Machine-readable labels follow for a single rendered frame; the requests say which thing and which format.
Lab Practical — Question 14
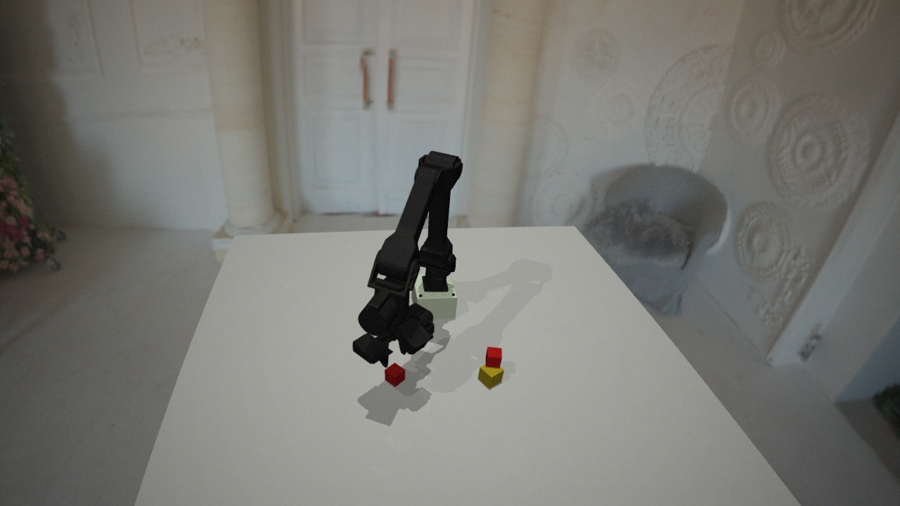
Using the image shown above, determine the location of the red cube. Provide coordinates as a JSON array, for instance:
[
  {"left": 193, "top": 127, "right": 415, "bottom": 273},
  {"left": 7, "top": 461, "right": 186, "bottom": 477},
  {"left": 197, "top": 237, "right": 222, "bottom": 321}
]
[
  {"left": 385, "top": 363, "right": 406, "bottom": 387},
  {"left": 486, "top": 347, "right": 502, "bottom": 368}
]

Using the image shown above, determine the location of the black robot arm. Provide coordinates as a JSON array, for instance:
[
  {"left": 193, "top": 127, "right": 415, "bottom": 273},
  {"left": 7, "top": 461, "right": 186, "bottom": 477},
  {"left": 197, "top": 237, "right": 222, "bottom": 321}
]
[{"left": 359, "top": 151, "right": 463, "bottom": 354}]

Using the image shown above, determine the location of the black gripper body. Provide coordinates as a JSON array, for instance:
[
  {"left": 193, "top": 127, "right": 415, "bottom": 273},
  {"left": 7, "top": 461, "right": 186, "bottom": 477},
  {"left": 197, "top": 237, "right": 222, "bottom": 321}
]
[{"left": 352, "top": 303, "right": 433, "bottom": 364}]

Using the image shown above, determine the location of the olive yellow cube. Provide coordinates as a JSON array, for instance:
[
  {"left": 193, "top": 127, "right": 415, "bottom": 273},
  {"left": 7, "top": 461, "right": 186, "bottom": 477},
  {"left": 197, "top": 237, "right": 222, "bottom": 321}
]
[{"left": 478, "top": 364, "right": 504, "bottom": 389}]

